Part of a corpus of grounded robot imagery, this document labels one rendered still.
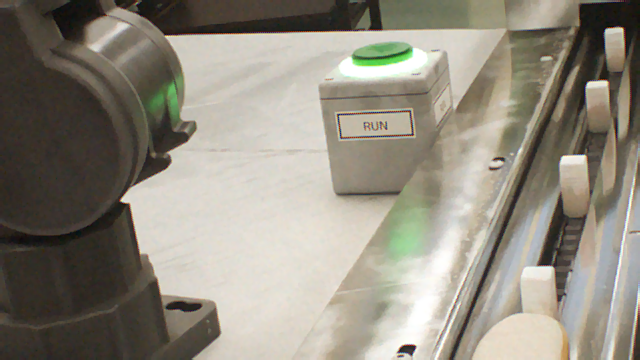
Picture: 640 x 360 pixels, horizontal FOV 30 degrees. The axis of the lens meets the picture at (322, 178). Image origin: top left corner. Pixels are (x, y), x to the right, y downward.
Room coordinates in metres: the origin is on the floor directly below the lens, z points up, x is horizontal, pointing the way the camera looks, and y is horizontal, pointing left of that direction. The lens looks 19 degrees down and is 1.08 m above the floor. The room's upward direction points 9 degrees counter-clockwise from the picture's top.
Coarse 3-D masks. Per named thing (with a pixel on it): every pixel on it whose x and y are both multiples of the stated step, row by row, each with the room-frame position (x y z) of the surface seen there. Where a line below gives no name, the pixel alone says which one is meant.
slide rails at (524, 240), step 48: (576, 96) 0.76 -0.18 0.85; (624, 96) 0.75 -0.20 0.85; (576, 144) 0.67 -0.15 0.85; (624, 144) 0.65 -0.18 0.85; (528, 192) 0.60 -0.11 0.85; (624, 192) 0.58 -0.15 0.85; (528, 240) 0.54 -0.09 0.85; (576, 288) 0.48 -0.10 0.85; (480, 336) 0.44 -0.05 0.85; (576, 336) 0.43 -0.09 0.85
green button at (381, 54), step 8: (360, 48) 0.75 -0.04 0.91; (368, 48) 0.75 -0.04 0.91; (376, 48) 0.75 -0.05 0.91; (384, 48) 0.74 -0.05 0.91; (392, 48) 0.74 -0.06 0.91; (400, 48) 0.74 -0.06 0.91; (408, 48) 0.74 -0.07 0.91; (352, 56) 0.74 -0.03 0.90; (360, 56) 0.73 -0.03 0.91; (368, 56) 0.73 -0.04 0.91; (376, 56) 0.73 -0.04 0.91; (384, 56) 0.73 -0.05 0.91; (392, 56) 0.73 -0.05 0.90; (400, 56) 0.73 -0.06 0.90; (408, 56) 0.73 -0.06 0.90; (352, 64) 0.74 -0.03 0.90; (360, 64) 0.73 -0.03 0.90; (368, 64) 0.73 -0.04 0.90; (376, 64) 0.72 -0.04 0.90; (384, 64) 0.72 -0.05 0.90
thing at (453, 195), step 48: (528, 48) 0.86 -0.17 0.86; (480, 96) 0.76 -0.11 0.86; (528, 96) 0.74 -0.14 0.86; (432, 144) 0.67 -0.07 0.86; (480, 144) 0.66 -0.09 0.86; (432, 192) 0.59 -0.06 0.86; (480, 192) 0.58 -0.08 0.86; (384, 240) 0.53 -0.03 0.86; (432, 240) 0.53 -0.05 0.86; (480, 240) 0.52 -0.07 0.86; (384, 288) 0.48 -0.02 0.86; (432, 288) 0.47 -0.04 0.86; (336, 336) 0.44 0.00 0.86; (384, 336) 0.43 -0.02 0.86; (432, 336) 0.43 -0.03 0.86
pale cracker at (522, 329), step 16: (512, 320) 0.44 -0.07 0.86; (528, 320) 0.44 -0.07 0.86; (544, 320) 0.43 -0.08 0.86; (496, 336) 0.42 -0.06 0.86; (512, 336) 0.42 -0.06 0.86; (528, 336) 0.42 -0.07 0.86; (544, 336) 0.42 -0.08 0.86; (560, 336) 0.42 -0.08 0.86; (480, 352) 0.41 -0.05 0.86; (496, 352) 0.41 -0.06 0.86; (512, 352) 0.41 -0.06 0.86; (528, 352) 0.41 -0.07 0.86; (544, 352) 0.41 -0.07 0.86; (560, 352) 0.41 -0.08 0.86
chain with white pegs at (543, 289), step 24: (624, 24) 0.98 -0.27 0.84; (624, 48) 0.85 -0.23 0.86; (600, 96) 0.71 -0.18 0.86; (600, 120) 0.71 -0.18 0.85; (600, 144) 0.70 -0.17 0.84; (576, 168) 0.58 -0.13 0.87; (576, 192) 0.58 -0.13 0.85; (576, 216) 0.58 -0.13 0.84; (576, 240) 0.55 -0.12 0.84; (552, 264) 0.52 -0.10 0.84; (528, 288) 0.45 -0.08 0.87; (552, 288) 0.45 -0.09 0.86; (528, 312) 0.45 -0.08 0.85; (552, 312) 0.45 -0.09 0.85
